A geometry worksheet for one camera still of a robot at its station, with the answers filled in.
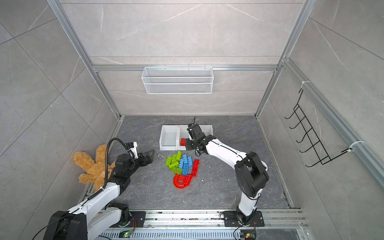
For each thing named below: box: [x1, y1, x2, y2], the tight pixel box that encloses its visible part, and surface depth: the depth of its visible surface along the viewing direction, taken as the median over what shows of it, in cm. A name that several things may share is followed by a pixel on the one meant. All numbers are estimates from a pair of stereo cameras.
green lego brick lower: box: [168, 165, 183, 175], surface depth 91 cm
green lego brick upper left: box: [165, 156, 173, 166], surface depth 96 cm
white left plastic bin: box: [159, 124, 179, 151], surface depth 106 cm
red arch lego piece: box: [173, 173, 189, 189], surface depth 87 cm
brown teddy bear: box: [73, 144, 116, 191], surface depth 83 cm
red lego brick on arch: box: [182, 174, 192, 187], surface depth 85 cm
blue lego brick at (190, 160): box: [187, 156, 193, 166], surface depth 94 cm
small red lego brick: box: [180, 138, 186, 146], surface depth 103 cm
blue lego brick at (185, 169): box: [182, 162, 190, 176], surface depth 92 cm
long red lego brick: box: [191, 159, 200, 178], surface depth 91 cm
